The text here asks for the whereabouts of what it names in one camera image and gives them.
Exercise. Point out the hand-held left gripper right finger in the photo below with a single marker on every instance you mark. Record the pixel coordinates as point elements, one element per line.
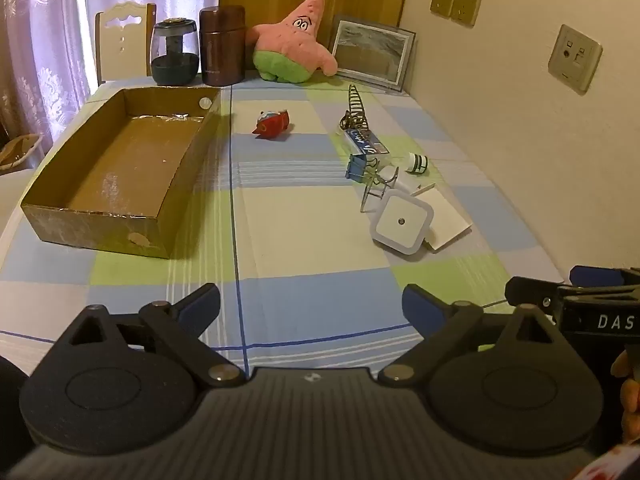
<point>422,310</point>

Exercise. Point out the brown metal canister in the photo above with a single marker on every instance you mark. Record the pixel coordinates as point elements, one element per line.
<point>221,45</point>

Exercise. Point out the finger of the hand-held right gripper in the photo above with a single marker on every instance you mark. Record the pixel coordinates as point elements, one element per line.
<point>530,292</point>
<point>597,276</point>

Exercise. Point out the clear pack with blue label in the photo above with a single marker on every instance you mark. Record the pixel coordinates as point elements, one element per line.
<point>365,142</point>

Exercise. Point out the cream wooden chair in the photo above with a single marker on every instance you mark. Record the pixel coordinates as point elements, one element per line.
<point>125,50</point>

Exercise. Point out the white wall socket panel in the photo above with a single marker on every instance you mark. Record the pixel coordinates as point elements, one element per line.
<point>575,59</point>

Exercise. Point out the person's right hand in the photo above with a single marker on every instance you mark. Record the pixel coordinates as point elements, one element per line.
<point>632,410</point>

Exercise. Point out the pink starfish plush toy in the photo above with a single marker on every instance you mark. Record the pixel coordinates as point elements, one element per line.
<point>295,40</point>

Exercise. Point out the glass sand picture frame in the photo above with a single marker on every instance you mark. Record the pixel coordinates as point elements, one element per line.
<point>370,52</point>

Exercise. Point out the cardboard box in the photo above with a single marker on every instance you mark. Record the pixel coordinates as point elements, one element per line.
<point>125,160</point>

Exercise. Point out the white low furniture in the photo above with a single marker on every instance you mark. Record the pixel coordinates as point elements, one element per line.
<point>12,200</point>

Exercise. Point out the blue binder clip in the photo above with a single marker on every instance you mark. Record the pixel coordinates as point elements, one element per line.
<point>356,167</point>

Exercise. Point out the clear jar with black base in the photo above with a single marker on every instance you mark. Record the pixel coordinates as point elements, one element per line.
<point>173,67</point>

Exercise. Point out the white square night light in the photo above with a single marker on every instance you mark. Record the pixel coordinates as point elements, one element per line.
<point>400,222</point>

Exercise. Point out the woven basket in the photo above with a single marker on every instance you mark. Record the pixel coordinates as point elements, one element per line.
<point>17,152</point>

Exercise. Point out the white flat card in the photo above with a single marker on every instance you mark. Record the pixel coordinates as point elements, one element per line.
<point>450,220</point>

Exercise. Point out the small red toy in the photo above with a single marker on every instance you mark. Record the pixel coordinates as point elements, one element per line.
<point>272,124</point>

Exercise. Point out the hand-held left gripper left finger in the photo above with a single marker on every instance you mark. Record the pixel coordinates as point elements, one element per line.
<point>200,306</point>

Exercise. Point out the red white patterned cloth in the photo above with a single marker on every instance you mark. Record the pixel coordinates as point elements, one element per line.
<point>617,467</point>

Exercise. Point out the white bottle with green bands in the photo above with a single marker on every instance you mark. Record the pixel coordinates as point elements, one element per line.
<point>416,164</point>

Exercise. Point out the purple lace curtain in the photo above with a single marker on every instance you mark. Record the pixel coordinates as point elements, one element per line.
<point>50,35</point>

